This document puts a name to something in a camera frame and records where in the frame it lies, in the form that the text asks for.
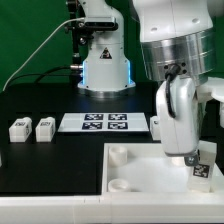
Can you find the white sheet with tags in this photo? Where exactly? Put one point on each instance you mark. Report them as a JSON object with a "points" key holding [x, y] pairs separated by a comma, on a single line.
{"points": [[103, 122]]}

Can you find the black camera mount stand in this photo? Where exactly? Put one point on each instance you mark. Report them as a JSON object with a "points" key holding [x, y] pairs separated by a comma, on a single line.
{"points": [[75, 11]]}

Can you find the white L-shaped fence wall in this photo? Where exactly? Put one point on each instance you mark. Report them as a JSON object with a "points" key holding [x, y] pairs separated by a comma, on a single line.
{"points": [[115, 208]]}

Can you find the white square tabletop panel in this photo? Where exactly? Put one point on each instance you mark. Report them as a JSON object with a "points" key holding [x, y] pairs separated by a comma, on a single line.
{"points": [[144, 168]]}

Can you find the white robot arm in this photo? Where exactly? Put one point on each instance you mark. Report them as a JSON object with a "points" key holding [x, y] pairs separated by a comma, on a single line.
{"points": [[176, 39]]}

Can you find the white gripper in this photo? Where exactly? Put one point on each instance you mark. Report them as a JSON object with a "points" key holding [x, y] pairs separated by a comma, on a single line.
{"points": [[179, 135]]}

